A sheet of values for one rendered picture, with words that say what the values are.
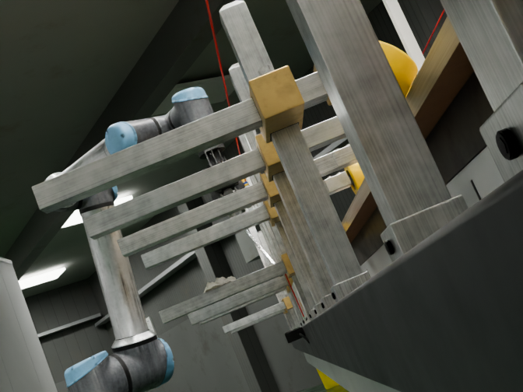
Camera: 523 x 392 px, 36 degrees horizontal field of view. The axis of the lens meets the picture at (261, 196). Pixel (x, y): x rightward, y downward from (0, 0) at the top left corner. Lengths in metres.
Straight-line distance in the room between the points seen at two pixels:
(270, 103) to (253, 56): 0.11
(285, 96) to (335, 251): 0.19
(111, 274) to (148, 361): 0.30
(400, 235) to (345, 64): 0.11
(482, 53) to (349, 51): 0.24
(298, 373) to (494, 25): 10.81
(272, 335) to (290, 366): 0.50
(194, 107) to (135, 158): 1.15
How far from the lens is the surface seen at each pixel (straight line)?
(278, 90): 0.93
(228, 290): 1.92
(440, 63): 0.85
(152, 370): 2.67
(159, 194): 1.20
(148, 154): 0.95
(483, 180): 1.02
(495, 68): 0.24
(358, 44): 0.49
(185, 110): 2.10
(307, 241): 1.21
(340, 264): 0.96
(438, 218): 0.46
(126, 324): 2.66
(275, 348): 11.28
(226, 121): 0.95
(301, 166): 0.98
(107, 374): 2.60
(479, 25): 0.24
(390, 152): 0.47
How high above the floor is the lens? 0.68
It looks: 10 degrees up
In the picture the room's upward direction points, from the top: 23 degrees counter-clockwise
